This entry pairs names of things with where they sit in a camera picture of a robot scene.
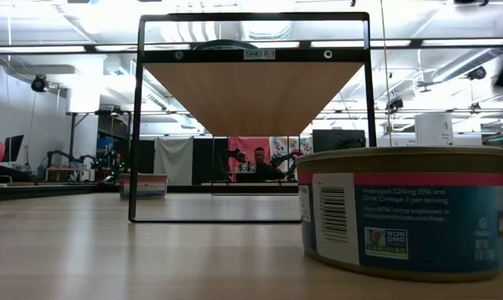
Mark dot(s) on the large black monitor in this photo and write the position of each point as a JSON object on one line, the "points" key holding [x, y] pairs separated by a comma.
{"points": [[338, 141]]}

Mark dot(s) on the gold can blue red label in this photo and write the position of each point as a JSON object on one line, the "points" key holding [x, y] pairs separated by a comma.
{"points": [[401, 216], [144, 187]]}

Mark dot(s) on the black ceiling camera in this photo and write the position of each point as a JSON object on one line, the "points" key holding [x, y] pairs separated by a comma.
{"points": [[395, 104], [38, 84], [477, 73]]}

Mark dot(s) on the grey ceiling duct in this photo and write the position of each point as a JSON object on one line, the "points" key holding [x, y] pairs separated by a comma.
{"points": [[464, 66]]}

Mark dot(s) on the black background robot arm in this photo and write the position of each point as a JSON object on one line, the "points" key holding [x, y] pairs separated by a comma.
{"points": [[236, 156], [284, 158], [63, 156]]}

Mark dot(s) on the grey hanging cloth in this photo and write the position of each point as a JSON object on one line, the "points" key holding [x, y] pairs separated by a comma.
{"points": [[174, 160]]}

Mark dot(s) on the red hanging cloth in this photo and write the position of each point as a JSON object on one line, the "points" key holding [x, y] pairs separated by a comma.
{"points": [[242, 143]]}

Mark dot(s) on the small black monitor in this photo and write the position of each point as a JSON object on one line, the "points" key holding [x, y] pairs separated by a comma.
{"points": [[14, 148]]}

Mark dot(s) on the person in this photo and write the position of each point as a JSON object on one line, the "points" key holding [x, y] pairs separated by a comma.
{"points": [[261, 162]]}

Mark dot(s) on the silver can teal label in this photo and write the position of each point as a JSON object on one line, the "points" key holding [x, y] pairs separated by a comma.
{"points": [[226, 44]]}

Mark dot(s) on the floral hanging cloth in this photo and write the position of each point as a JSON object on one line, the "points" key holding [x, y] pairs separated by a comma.
{"points": [[278, 143]]}

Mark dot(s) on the blue bin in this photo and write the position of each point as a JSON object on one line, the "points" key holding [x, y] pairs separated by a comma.
{"points": [[105, 143]]}

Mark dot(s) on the black table frame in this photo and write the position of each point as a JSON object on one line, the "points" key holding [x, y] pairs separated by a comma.
{"points": [[46, 191]]}

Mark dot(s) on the wooden shelf black frame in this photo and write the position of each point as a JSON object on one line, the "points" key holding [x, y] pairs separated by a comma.
{"points": [[255, 96]]}

